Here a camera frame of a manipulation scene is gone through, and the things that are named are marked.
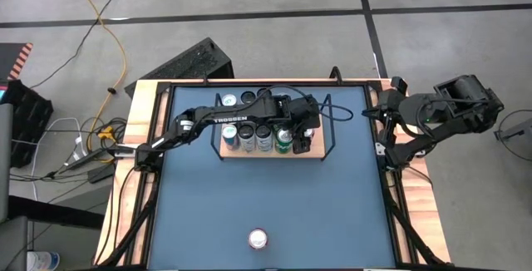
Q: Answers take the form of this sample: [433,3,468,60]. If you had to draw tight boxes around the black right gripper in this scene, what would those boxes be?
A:
[361,91,406,145]

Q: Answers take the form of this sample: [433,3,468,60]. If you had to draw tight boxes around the green Sprite can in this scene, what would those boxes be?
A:
[273,125,294,155]

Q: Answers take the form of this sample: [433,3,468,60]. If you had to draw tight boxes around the dark-topped cans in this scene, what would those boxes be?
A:
[237,123,256,153]
[254,123,274,153]
[239,90,258,106]

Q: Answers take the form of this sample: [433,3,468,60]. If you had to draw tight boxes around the black computer case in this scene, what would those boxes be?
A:
[124,37,236,97]

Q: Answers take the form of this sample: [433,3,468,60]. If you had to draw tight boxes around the grey stand leg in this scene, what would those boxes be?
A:
[494,117,532,142]

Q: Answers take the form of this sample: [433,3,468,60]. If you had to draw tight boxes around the blue table mat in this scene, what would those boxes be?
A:
[148,86,397,269]

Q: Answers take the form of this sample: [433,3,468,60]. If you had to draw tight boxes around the black power brick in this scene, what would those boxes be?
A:
[86,165,116,185]

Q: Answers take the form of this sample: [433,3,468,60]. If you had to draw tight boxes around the black bench beam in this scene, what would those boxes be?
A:
[7,195,106,230]

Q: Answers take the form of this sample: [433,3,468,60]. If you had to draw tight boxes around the black crate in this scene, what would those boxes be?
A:
[7,78,55,169]

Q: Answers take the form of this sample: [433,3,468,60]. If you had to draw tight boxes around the black orange striped mat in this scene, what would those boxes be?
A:
[0,42,34,81]

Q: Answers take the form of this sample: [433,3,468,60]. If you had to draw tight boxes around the white blue container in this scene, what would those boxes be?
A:
[27,250,62,271]

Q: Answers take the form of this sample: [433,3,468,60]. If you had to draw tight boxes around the grey cabinet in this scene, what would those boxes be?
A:
[0,102,30,271]

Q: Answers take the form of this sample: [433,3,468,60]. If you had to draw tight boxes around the black metal table frame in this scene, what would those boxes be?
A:
[94,77,452,271]

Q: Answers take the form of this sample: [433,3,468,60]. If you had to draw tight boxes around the wooden shelf black wire frame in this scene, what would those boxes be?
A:
[209,92,337,162]

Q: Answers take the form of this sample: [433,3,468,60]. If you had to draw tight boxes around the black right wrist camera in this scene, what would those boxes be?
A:
[390,76,409,94]

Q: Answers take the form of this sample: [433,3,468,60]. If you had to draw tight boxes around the black cable loop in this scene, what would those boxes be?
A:
[493,109,532,176]

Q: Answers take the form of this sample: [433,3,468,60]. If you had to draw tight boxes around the yellow cable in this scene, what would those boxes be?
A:
[66,0,128,164]

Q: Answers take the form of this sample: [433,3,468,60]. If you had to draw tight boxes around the white cable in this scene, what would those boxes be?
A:
[43,116,86,168]

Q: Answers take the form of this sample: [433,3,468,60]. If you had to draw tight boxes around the black floor cable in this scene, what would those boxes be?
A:
[29,0,128,90]

